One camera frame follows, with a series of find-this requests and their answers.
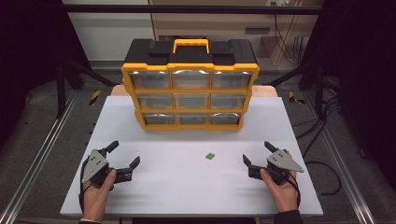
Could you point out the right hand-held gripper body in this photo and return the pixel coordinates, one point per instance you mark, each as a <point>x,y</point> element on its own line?
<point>283,161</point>

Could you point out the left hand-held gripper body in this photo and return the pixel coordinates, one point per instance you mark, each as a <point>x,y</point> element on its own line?
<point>95,165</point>

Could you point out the small green block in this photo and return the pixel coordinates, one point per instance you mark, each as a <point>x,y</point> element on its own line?
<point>210,156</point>

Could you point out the single clear plastic drawer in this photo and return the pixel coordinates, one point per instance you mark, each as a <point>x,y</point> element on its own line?
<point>192,118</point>

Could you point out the yellow black drawer organizer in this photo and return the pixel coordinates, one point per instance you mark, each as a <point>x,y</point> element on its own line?
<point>190,66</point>

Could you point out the person's right hand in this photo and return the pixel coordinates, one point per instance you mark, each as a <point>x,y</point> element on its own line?
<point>285,197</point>

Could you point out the person's left hand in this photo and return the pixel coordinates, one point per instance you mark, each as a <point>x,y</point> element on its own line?
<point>95,202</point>

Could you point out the left yellow clamp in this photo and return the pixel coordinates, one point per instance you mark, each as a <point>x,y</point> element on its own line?
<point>95,97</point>

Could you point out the yellow clamp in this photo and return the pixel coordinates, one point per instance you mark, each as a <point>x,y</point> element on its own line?
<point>292,97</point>
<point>95,97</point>

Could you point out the right yellow clamp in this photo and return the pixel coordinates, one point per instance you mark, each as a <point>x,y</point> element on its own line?
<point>292,97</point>

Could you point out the wooden table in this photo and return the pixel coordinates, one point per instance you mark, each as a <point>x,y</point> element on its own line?
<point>264,91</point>

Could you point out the black metal stand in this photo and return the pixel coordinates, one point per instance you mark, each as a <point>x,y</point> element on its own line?
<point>319,90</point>
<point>60,90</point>

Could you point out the set of clear organizer bins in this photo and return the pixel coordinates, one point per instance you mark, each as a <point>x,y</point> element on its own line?
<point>152,80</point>

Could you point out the black curtain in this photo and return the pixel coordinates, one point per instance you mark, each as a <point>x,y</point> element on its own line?
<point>367,62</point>
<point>25,46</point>

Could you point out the light wooden cabinet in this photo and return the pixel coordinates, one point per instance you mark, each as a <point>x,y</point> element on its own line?
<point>218,25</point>

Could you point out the aluminium floor rail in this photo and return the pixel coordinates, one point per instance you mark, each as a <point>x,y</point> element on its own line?
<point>45,146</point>
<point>345,174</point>

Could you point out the black horizontal frame bar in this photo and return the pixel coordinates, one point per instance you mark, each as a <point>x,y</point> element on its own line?
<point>124,8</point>

